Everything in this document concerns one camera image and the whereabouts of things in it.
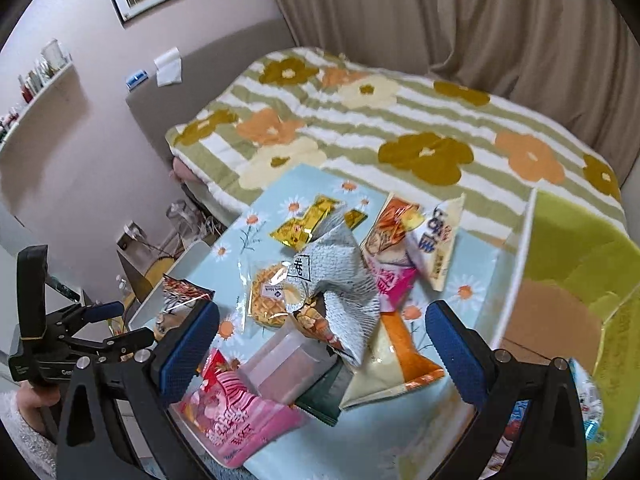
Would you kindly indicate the beige curtain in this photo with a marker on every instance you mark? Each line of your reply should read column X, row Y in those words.
column 575, row 61

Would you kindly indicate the grey white patterned bag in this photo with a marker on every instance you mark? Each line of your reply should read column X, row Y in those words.
column 333, row 272

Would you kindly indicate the yellow bedside stool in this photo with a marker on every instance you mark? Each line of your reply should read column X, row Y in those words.
column 136, row 286

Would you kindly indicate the red orange snack bag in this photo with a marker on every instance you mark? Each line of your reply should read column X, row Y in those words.
column 179, row 298

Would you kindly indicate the clear plastic container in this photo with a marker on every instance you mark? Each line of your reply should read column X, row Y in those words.
column 287, row 365

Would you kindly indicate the white fuzzy sleeve forearm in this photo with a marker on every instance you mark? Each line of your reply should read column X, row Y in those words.
column 38, row 451

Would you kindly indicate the green cardboard box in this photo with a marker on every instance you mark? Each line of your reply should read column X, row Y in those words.
column 566, row 283

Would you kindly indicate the white wall shelf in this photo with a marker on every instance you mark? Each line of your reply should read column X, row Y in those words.
column 29, row 107

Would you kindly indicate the floral striped bed quilt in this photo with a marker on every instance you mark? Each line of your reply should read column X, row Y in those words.
column 415, row 136

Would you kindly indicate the orange cracker snack bag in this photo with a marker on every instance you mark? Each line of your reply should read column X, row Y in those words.
column 384, row 247

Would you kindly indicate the grey headboard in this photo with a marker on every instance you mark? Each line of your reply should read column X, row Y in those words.
column 206, row 73

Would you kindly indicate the pink strawberry snack bag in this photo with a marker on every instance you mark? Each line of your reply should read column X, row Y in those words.
column 232, row 422

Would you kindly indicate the person's left hand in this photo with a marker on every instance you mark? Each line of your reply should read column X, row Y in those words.
column 31, row 400

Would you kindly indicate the white and blue snack bag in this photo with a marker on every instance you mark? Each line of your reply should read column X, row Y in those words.
column 589, row 400

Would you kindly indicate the pink white snack bag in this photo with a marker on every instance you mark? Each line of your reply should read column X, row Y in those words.
column 394, row 282

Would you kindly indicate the clear waffle cookie bag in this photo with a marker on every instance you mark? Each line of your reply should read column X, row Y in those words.
column 273, row 296

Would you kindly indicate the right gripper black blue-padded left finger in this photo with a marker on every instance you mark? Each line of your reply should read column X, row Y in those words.
column 92, row 439

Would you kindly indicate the blue item on headboard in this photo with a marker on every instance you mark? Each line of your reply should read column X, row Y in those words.
column 135, row 79

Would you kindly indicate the yellow gold snack bag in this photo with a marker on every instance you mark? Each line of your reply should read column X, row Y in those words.
column 322, row 215

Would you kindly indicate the white blue stick bag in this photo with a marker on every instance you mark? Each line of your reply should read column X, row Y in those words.
column 430, row 237

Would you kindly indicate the cream orange snack bag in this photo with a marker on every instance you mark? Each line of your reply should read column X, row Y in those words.
column 391, row 367

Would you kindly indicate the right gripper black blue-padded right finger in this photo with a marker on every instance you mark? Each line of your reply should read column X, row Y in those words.
column 551, row 442

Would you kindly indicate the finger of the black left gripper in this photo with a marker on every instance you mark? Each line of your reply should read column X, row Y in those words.
column 95, row 311
column 115, row 347

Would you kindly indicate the dark green packet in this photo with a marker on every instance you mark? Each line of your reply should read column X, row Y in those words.
column 322, row 400

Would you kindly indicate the white paper on headboard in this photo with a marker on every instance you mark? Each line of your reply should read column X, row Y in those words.
column 169, row 68

